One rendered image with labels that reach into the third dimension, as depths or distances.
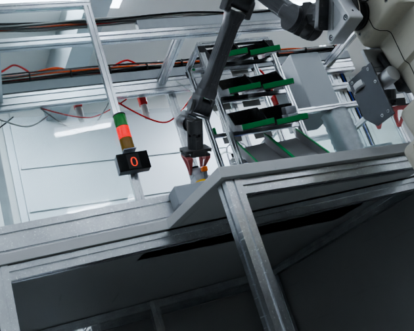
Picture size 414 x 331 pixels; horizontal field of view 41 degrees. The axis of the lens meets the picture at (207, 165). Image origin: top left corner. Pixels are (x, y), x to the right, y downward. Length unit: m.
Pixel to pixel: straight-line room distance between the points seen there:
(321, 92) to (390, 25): 1.74
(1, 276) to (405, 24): 1.24
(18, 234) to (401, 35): 1.18
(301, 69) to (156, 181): 3.06
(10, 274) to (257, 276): 0.66
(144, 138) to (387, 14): 4.88
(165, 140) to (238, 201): 4.98
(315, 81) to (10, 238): 2.15
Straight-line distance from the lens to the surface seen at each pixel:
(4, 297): 1.57
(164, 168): 6.14
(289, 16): 1.63
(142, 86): 3.38
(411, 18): 1.57
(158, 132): 6.32
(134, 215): 1.72
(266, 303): 1.30
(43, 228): 1.68
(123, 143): 2.13
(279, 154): 2.16
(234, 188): 1.36
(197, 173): 2.01
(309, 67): 3.37
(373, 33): 1.59
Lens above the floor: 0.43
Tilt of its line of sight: 19 degrees up
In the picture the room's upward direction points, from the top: 18 degrees counter-clockwise
